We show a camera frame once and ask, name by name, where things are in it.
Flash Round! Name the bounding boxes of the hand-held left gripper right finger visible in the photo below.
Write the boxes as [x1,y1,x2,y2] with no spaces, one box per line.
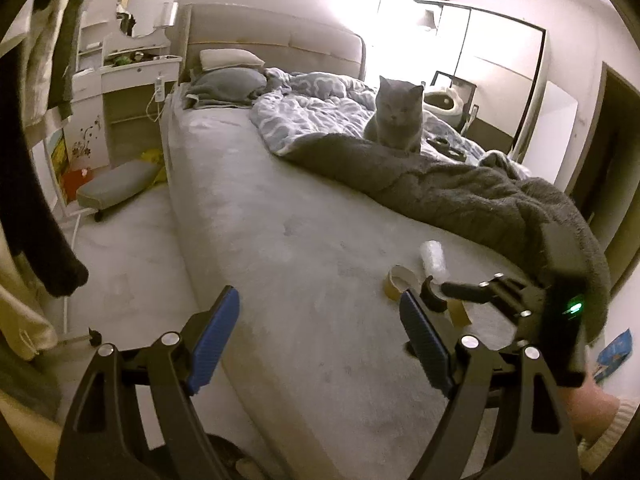
[398,290,584,480]

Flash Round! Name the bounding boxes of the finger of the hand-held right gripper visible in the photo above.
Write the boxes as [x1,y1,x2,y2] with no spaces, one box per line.
[497,306,547,352]
[440,273,545,311]

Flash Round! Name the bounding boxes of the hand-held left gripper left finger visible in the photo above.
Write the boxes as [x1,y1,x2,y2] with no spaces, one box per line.
[54,285,241,480]

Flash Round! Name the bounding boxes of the small black object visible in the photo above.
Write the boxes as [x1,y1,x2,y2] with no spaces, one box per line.
[421,276,449,314]

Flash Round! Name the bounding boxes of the clear plastic wrap roll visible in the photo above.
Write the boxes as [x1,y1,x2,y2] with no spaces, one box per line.
[419,240,451,286]

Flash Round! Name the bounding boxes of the brown tape roll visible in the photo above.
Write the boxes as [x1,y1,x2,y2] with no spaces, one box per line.
[387,265,424,304]

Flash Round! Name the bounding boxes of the person's right forearm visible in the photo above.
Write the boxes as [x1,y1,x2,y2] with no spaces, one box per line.
[560,375,640,477]

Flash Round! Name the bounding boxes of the blue printed packet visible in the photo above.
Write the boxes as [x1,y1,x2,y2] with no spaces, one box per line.
[595,329,634,379]

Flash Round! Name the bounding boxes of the dark grey fuzzy blanket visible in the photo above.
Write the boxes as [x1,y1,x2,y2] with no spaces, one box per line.
[282,132,612,351]

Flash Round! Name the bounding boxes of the grey bed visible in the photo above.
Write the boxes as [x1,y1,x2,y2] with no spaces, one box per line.
[160,80,613,480]

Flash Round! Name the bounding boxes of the white clothes rack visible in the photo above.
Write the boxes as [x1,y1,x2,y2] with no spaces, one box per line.
[55,210,102,350]

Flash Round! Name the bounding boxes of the dark wooden door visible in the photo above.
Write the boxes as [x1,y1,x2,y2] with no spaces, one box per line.
[570,61,640,281]

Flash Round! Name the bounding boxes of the grey cushioned footstool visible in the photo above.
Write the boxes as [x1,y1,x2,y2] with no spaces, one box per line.
[76,162,161,222]

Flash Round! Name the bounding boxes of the yellow bag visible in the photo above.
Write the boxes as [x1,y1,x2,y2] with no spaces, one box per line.
[140,149,169,187]

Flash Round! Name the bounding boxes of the grey cat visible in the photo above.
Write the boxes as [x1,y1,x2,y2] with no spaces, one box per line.
[362,75,426,155]

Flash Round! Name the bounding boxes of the cream garment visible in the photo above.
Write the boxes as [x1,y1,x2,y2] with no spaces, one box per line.
[0,237,59,362]

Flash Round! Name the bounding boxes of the red bag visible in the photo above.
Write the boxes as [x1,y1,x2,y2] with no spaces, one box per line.
[62,169,94,207]

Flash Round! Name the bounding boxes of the yellow curtain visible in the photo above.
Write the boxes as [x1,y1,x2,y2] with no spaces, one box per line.
[0,390,66,480]

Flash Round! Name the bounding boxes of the black garment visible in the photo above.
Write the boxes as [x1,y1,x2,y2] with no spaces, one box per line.
[0,0,90,297]

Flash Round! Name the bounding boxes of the yellow framed picture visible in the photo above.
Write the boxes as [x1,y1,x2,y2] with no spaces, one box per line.
[46,129,71,207]

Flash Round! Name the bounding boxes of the blue patterned duvet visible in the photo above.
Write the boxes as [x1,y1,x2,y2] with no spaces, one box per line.
[248,67,531,181]

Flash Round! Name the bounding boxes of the grey pillow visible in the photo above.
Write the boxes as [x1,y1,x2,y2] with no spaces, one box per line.
[182,67,269,109]

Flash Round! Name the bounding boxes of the white dressing table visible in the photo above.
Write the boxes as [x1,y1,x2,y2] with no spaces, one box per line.
[70,7,183,172]

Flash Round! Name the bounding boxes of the beige pillow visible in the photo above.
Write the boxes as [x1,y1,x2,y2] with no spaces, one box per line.
[199,48,266,72]

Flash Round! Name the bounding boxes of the grey upholstered headboard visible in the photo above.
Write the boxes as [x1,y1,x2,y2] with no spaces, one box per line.
[177,2,367,84]

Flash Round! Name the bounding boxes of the dark green vest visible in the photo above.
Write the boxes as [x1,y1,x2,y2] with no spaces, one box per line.
[47,0,94,122]

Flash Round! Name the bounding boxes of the white puffer jacket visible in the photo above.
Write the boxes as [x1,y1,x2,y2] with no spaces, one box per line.
[20,0,61,126]

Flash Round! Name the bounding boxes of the oval mirror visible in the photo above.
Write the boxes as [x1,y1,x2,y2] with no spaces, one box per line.
[116,0,178,39]

